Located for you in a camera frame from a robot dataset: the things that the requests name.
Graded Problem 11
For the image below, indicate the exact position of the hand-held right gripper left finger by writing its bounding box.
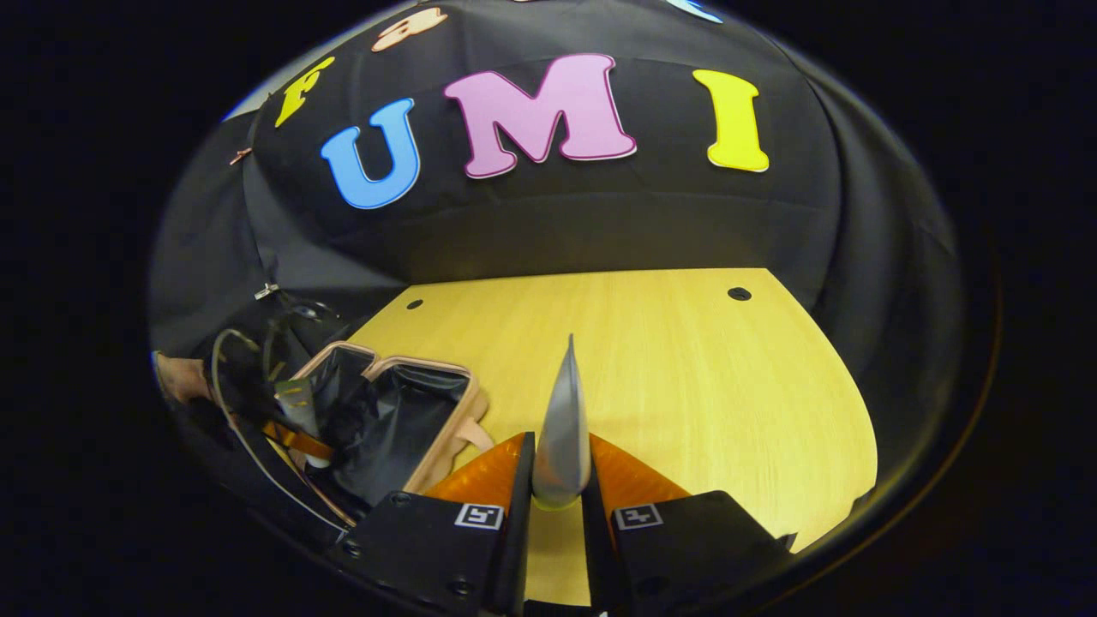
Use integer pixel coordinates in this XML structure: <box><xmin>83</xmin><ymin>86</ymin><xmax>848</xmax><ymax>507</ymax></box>
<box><xmin>341</xmin><ymin>431</ymin><xmax>537</xmax><ymax>617</ymax></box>

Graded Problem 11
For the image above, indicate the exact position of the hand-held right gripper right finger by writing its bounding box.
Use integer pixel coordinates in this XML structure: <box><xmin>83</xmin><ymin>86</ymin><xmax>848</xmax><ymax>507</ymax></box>
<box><xmin>581</xmin><ymin>433</ymin><xmax>796</xmax><ymax>617</ymax></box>

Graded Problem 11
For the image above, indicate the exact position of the silver skin care tube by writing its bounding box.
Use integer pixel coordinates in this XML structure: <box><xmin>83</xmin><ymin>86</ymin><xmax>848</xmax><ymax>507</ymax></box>
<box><xmin>531</xmin><ymin>333</ymin><xmax>593</xmax><ymax>512</ymax></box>

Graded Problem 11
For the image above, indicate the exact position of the thin cable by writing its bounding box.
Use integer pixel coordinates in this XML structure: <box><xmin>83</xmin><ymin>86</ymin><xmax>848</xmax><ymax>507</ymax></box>
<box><xmin>209</xmin><ymin>327</ymin><xmax>357</xmax><ymax>530</ymax></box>

